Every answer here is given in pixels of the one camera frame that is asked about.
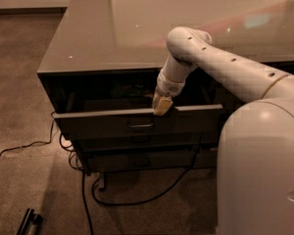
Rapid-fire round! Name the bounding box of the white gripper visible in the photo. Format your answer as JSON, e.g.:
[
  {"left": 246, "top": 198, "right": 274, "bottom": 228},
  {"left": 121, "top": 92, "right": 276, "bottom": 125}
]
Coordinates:
[{"left": 152, "top": 69, "right": 186, "bottom": 116}]

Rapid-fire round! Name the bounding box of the drawer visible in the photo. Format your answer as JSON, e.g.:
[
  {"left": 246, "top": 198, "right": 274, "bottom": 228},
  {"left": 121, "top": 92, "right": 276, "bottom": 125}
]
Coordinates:
[
  {"left": 77, "top": 133, "right": 202, "bottom": 152},
  {"left": 87, "top": 150, "right": 195, "bottom": 172},
  {"left": 194, "top": 148, "right": 218, "bottom": 168},
  {"left": 54, "top": 94, "right": 222, "bottom": 140}
]

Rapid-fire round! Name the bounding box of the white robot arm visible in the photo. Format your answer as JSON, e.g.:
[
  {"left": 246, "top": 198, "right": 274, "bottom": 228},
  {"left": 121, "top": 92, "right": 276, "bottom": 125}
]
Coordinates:
[{"left": 153, "top": 26, "right": 294, "bottom": 116}]

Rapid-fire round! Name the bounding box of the dark drawer cabinet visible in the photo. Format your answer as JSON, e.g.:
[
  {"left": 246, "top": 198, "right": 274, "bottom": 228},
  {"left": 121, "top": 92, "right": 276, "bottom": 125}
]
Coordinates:
[{"left": 36, "top": 0, "right": 294, "bottom": 192}]

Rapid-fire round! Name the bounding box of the green snack bag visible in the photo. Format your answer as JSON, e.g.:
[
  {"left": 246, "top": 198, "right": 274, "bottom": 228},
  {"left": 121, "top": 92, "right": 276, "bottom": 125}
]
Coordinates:
[{"left": 111, "top": 82, "right": 152, "bottom": 98}]

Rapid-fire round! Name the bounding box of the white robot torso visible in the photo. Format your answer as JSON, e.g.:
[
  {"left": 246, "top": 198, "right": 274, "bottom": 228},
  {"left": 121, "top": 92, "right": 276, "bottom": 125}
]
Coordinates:
[{"left": 217, "top": 98, "right": 294, "bottom": 235}]

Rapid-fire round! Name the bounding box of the thick black cable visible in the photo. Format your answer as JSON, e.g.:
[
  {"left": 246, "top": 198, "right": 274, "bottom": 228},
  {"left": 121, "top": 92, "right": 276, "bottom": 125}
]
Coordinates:
[{"left": 81, "top": 134, "right": 206, "bottom": 235}]

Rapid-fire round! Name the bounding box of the black metal handle bar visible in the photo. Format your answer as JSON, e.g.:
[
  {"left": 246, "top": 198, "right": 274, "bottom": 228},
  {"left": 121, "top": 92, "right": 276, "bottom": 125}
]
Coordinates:
[{"left": 16, "top": 209, "right": 43, "bottom": 235}]

